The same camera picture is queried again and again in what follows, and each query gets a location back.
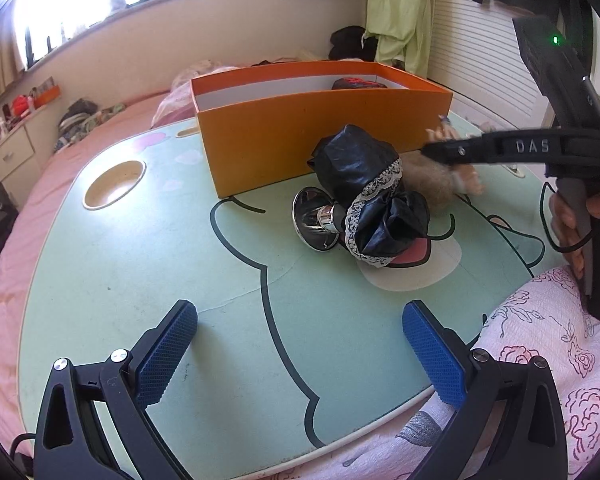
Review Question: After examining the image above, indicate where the silver metal cup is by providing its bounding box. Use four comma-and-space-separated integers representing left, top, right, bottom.
292, 186, 351, 251

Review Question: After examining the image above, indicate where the white rose print blanket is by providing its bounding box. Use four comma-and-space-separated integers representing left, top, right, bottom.
260, 265, 600, 480

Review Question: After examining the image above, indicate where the person's right hand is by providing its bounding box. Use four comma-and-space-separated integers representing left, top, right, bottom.
549, 191, 595, 282

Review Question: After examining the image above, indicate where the white desk drawer cabinet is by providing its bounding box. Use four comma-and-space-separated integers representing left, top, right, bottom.
0, 122, 46, 196

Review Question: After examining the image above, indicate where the black clothes heap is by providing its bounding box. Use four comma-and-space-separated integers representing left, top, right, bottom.
328, 25, 381, 61

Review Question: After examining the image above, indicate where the green cartoon desktop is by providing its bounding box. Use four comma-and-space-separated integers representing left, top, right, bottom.
17, 110, 576, 461

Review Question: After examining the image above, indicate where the small orange tray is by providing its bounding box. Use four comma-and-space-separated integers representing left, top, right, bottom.
32, 77, 61, 108

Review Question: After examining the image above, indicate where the dark red stitched pouch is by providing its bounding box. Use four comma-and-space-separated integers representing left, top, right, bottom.
331, 76, 388, 91

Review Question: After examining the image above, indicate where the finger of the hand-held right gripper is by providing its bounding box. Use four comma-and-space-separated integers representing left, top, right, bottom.
421, 131, 501, 167

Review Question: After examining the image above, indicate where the light green curtain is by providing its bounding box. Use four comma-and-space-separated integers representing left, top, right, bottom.
364, 0, 433, 77

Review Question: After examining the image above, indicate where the patterned clothes pile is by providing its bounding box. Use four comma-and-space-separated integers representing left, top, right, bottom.
55, 97, 126, 153

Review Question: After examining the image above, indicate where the orange cardboard box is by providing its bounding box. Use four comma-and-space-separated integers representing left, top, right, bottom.
190, 60, 453, 200

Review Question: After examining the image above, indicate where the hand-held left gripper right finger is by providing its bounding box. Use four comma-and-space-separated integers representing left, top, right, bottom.
401, 299, 568, 480

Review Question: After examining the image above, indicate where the pink bed sheet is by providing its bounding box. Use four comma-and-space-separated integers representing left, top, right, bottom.
0, 87, 201, 441

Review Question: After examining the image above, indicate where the beige curtain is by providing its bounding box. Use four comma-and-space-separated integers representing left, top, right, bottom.
0, 42, 31, 118

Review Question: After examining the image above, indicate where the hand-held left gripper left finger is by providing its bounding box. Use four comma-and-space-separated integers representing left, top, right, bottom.
32, 299, 199, 480

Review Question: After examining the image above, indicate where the black leather lace garment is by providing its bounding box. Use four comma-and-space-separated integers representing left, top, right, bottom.
306, 124, 431, 267

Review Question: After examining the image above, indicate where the pale pink floral quilt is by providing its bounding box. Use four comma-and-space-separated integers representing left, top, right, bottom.
151, 57, 251, 128

